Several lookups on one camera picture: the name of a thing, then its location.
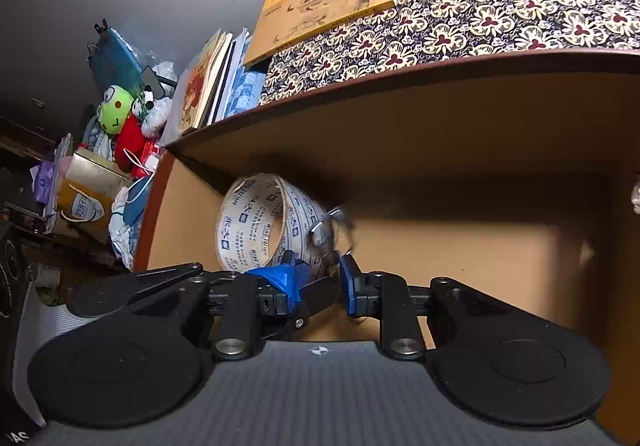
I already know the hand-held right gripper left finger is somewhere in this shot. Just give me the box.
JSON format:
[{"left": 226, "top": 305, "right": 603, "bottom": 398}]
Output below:
[{"left": 67, "top": 262, "right": 313, "bottom": 362}]

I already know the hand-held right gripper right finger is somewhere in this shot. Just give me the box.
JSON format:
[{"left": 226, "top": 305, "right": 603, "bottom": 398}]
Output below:
[{"left": 339, "top": 253, "right": 506, "bottom": 361}]

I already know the black clip with metal loops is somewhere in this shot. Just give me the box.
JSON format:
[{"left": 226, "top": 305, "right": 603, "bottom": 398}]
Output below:
[{"left": 299, "top": 207, "right": 354, "bottom": 327}]

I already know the printed packing tape roll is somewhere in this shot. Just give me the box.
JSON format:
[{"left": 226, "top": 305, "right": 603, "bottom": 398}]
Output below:
[{"left": 215, "top": 172, "right": 346, "bottom": 287}]

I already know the brown wooden drawer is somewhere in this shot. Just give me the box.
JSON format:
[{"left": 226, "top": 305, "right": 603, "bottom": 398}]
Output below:
[{"left": 131, "top": 48, "right": 640, "bottom": 446}]

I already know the crumpled white tissue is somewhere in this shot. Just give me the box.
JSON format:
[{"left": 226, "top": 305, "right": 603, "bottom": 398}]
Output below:
[{"left": 107, "top": 186, "right": 138, "bottom": 259}]

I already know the gold paper gift bag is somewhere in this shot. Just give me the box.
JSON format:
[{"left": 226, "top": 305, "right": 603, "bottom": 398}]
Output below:
[{"left": 45, "top": 146, "right": 133, "bottom": 237}]

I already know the purple tissue packet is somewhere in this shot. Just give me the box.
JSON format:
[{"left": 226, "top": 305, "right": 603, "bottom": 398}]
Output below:
[{"left": 30, "top": 161, "right": 63, "bottom": 204}]

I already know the blue face mask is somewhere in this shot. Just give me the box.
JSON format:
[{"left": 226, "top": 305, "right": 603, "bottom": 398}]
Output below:
[{"left": 122, "top": 176, "right": 153, "bottom": 227}]

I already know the light blue striped cloth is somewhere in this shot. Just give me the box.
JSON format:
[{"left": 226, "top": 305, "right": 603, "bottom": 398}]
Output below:
[{"left": 80, "top": 116, "right": 118, "bottom": 159}]

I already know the small panda plush toy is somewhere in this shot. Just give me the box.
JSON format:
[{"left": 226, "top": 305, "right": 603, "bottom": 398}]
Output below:
[{"left": 132, "top": 87, "right": 171, "bottom": 137}]

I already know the black notebook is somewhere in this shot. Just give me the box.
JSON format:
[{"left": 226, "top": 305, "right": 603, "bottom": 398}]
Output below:
[{"left": 207, "top": 38, "right": 241, "bottom": 124}]

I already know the red cartoon cover book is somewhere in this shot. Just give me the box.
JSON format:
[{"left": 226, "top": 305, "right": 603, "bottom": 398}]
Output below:
[{"left": 172, "top": 29, "right": 233, "bottom": 134}]

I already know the green frog plush toy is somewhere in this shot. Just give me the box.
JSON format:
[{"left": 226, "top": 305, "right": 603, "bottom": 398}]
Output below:
[{"left": 96, "top": 85, "right": 151, "bottom": 174}]

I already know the blue tin box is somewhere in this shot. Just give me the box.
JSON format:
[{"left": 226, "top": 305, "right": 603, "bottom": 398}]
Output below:
[{"left": 87, "top": 28, "right": 146, "bottom": 99}]

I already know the white charger cable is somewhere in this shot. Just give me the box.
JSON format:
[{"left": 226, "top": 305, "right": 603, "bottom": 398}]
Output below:
[{"left": 122, "top": 148, "right": 156, "bottom": 177}]

